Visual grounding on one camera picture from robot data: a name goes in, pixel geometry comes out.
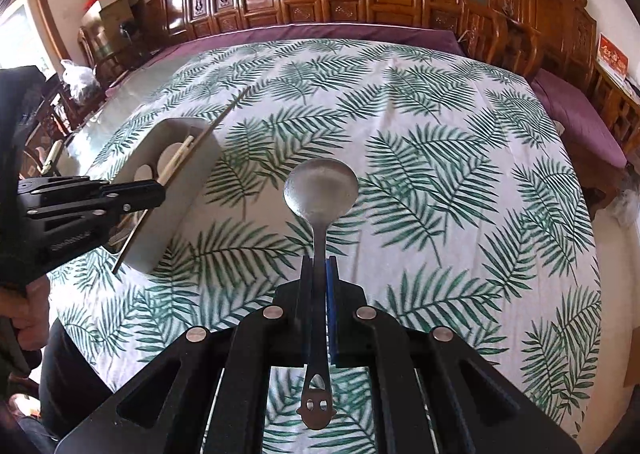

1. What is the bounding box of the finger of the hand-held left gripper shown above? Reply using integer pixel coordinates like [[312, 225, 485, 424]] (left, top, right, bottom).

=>
[[17, 176, 167, 213], [24, 200, 129, 235]]

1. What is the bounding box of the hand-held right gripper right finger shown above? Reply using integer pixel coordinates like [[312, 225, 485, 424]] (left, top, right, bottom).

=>
[[325, 255, 583, 454]]

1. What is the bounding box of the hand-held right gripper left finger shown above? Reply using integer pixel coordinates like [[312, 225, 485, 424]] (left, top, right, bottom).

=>
[[55, 255, 315, 454]]

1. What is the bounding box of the large white plastic spoon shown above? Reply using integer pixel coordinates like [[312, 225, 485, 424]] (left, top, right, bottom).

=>
[[159, 144, 184, 173]]

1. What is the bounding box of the grey utensil holder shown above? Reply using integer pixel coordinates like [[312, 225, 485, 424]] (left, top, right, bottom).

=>
[[106, 117, 224, 273]]

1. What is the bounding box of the metal spoon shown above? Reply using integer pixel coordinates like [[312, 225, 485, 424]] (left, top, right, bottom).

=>
[[283, 158, 360, 431]]

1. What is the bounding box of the dark brown chopstick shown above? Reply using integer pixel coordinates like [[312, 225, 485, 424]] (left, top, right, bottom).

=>
[[112, 87, 252, 275]]

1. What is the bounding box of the person's left hand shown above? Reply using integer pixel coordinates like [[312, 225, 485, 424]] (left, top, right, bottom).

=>
[[0, 279, 52, 351]]

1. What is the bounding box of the white plastic bag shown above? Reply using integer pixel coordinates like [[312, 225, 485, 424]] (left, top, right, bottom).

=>
[[60, 58, 102, 102]]

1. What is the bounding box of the person's dark clothing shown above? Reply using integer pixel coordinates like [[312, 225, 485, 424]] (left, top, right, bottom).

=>
[[0, 319, 117, 454]]

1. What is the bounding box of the leaf print tablecloth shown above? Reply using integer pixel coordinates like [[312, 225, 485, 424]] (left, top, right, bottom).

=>
[[47, 38, 603, 454]]

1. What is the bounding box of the purple seat cushion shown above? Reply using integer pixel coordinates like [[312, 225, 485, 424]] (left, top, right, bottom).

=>
[[531, 68, 629, 171]]

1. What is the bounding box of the carved wooden armchair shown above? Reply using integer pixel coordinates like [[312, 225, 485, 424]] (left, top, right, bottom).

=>
[[460, 0, 601, 90]]

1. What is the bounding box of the red printed card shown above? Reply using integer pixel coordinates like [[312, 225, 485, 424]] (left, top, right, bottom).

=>
[[597, 34, 632, 80]]

